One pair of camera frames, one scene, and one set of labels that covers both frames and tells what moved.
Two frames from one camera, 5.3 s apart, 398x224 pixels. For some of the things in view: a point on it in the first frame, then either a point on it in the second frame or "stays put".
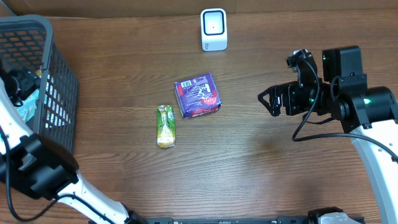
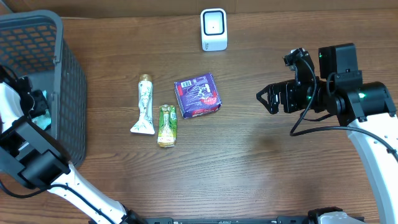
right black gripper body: (299, 98) stays put
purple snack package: (198, 96) stays put
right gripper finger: (275, 93) stays put
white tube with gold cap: (38, 73) to (144, 124)
